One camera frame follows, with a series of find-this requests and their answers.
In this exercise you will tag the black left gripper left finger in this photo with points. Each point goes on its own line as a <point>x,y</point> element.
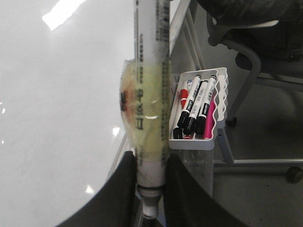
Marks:
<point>112,206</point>

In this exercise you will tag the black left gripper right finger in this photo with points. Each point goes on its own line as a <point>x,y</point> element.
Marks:
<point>187,204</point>

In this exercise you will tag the white whiteboard marker with tape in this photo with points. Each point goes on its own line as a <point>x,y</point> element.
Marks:
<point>145,100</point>

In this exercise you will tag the black capped marker middle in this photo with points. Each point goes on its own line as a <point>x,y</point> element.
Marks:
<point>191,123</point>

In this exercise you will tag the black capped marker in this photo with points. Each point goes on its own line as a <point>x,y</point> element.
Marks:
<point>201,119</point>
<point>191,123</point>
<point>189,102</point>

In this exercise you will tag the black capped marker lower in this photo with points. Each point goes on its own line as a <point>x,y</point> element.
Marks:
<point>201,119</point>

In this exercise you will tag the black capped marker upper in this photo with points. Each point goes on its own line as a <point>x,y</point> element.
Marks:
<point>189,102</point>

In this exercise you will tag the pink marker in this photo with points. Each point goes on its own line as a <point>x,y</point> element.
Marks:
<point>209,124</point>

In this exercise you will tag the white marker tray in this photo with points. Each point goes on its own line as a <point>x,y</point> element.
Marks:
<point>220,113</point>

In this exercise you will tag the red capped marker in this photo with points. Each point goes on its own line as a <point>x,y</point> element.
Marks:
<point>183,97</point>

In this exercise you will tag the office chair grey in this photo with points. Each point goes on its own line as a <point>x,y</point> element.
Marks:
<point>267,36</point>

